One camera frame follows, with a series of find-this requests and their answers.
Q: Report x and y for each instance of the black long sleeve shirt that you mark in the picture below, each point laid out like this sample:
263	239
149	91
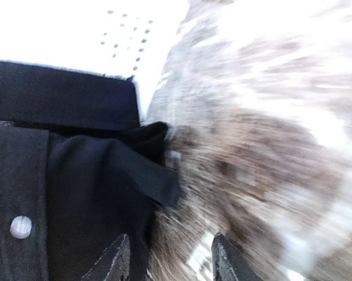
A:
77	170

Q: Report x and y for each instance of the grey plastic basket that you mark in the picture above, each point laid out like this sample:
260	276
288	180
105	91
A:
111	38

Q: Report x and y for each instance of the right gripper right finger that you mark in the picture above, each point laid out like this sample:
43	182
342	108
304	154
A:
228	263

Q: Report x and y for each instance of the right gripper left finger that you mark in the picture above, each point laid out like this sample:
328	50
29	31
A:
113	264

